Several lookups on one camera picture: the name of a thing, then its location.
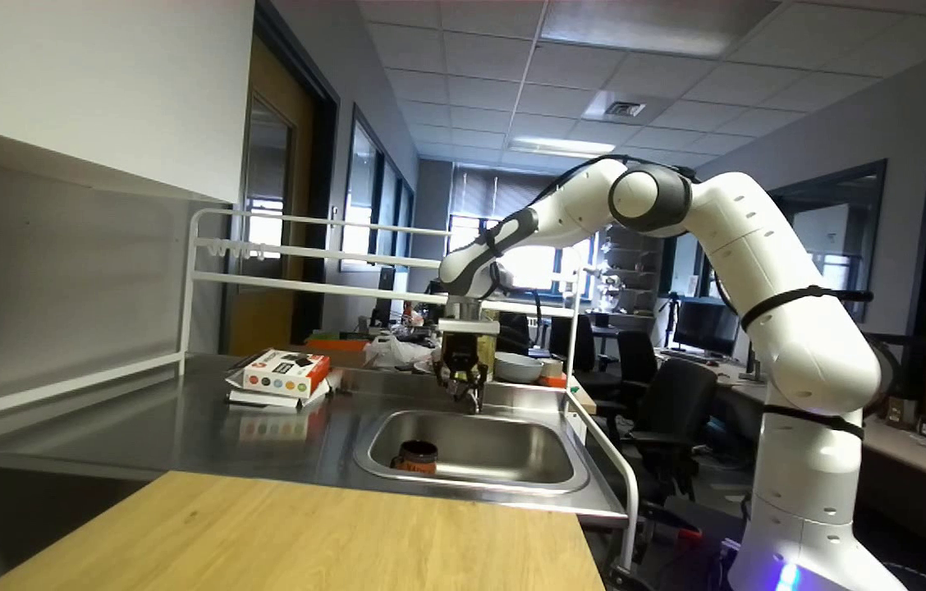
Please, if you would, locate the clear plastic bag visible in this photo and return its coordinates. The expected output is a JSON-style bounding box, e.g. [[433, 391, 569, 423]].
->
[[361, 329, 438, 378]]

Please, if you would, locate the ceiling air vent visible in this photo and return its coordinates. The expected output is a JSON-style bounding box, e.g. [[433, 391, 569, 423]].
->
[[581, 89, 654, 124]]

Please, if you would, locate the white bowl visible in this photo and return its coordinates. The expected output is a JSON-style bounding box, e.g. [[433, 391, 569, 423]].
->
[[491, 349, 549, 384]]

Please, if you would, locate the colourful white cardboard box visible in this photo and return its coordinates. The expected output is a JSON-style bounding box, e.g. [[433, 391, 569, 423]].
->
[[240, 345, 336, 400]]

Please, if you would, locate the dark computer monitor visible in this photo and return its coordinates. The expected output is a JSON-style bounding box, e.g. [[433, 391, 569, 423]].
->
[[666, 294, 747, 357]]

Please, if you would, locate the black office chair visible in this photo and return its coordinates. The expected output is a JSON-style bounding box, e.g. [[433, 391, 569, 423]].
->
[[607, 357, 721, 507]]

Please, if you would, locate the flat white book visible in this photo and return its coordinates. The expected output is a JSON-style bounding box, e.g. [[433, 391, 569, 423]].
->
[[224, 367, 347, 418]]

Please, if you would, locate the stainless steel sink counter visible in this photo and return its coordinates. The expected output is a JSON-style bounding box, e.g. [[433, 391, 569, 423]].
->
[[0, 350, 632, 526]]

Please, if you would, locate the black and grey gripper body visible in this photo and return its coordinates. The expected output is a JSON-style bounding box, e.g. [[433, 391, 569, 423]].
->
[[433, 316, 503, 375]]

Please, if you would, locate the orange flat item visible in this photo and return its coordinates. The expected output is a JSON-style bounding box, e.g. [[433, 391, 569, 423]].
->
[[305, 335, 372, 365]]

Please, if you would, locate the brown wooden door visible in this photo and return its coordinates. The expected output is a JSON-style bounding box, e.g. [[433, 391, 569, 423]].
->
[[220, 30, 341, 362]]

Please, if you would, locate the dark brown cup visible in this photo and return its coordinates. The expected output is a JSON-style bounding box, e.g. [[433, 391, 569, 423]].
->
[[392, 437, 443, 477]]

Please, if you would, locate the large rectangular ceiling light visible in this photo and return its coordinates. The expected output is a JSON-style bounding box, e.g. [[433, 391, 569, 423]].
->
[[537, 0, 784, 60]]

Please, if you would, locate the small ceiling light panel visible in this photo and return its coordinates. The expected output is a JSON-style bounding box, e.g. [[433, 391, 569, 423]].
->
[[509, 132, 622, 159]]

